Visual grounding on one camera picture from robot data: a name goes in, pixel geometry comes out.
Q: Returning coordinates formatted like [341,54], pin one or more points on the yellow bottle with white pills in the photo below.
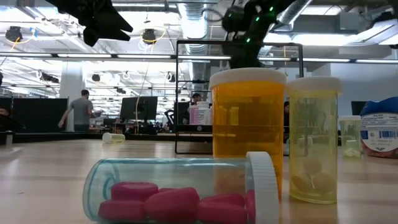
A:
[349,133]

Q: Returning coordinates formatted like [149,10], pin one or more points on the black room partition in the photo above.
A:
[37,115]

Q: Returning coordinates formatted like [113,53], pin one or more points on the person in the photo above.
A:
[81,110]
[196,97]

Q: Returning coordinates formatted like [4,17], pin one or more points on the wooden shelf black metal frame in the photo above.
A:
[186,128]

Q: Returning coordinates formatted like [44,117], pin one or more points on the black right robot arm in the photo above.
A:
[264,25]

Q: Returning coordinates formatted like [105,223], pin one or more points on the white building pillar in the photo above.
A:
[73,77]

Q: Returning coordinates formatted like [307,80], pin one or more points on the black computer monitor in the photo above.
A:
[357,107]
[146,107]

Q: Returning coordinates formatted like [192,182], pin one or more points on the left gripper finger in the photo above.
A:
[116,25]
[96,35]

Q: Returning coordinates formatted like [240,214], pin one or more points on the large orange pill bottle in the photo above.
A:
[248,118]

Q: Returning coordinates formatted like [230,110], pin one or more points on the teal bottle with red pills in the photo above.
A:
[174,174]

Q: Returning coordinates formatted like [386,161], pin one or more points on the pale yellow pill bottle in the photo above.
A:
[115,137]

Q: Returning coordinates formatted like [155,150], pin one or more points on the black metal rig frame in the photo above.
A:
[77,136]

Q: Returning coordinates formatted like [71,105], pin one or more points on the clear jar blue lid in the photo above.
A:
[379,133]

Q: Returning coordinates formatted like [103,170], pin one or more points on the yellow bottle with tan pills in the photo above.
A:
[312,124]

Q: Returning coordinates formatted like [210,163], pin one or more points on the white bottle blue label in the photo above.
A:
[206,116]

